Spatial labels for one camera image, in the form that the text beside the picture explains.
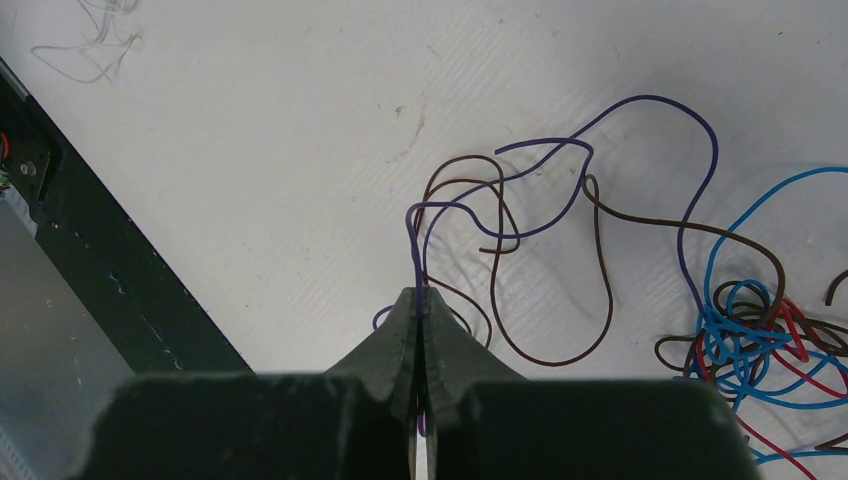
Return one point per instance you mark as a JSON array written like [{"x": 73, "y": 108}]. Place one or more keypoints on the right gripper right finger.
[{"x": 486, "y": 421}]

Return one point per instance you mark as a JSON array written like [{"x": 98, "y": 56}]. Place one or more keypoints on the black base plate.
[{"x": 137, "y": 300}]

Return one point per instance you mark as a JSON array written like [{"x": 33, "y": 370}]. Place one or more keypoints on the left controller board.
[{"x": 5, "y": 176}]

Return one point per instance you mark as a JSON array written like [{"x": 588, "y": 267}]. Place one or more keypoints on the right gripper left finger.
[{"x": 355, "y": 420}]

